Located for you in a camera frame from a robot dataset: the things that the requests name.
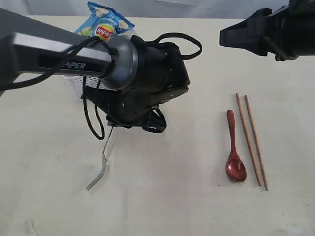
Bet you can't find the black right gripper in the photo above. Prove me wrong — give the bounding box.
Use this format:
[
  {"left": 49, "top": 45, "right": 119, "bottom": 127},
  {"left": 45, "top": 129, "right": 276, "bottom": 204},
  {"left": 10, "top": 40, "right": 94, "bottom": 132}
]
[{"left": 219, "top": 0, "right": 315, "bottom": 61}]

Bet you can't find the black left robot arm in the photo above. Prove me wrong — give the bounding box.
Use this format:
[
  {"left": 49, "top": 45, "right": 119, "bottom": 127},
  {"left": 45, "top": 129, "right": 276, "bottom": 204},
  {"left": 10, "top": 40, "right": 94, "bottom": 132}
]
[{"left": 0, "top": 9, "right": 190, "bottom": 133}]

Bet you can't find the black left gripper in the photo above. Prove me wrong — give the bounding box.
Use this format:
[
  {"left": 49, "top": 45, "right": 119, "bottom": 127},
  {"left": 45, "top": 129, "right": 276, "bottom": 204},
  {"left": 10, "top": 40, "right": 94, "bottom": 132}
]
[{"left": 82, "top": 86, "right": 189, "bottom": 133}]

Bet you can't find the stainless steel fork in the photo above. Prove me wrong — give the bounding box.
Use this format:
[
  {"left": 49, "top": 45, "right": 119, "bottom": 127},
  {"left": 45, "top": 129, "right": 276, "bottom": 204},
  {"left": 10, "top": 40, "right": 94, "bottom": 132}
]
[{"left": 85, "top": 126, "right": 114, "bottom": 191}]

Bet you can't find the blue Lays chip bag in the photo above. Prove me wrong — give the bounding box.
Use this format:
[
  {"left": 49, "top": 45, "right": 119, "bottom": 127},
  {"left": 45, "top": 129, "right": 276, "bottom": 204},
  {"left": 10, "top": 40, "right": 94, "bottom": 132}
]
[{"left": 74, "top": 1, "right": 135, "bottom": 41}]

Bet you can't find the brown wooden chopstick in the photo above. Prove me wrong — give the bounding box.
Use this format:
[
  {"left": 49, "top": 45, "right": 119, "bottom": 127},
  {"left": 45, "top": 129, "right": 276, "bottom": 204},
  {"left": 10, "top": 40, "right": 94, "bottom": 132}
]
[{"left": 244, "top": 95, "right": 269, "bottom": 191}]

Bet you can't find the white plastic woven basket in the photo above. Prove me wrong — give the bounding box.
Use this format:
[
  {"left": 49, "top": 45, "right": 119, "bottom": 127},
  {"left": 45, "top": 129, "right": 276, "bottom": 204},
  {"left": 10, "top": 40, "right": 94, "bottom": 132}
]
[{"left": 62, "top": 27, "right": 139, "bottom": 102}]

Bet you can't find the light wooden chopstick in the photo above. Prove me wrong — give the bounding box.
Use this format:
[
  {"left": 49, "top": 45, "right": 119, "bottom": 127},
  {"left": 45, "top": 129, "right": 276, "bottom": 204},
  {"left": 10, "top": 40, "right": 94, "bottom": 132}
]
[{"left": 236, "top": 92, "right": 262, "bottom": 186}]

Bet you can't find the dark wooden spoon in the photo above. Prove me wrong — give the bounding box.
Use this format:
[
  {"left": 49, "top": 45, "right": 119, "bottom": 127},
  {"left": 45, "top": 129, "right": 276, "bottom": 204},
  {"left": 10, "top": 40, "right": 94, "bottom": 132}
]
[{"left": 225, "top": 110, "right": 247, "bottom": 182}]

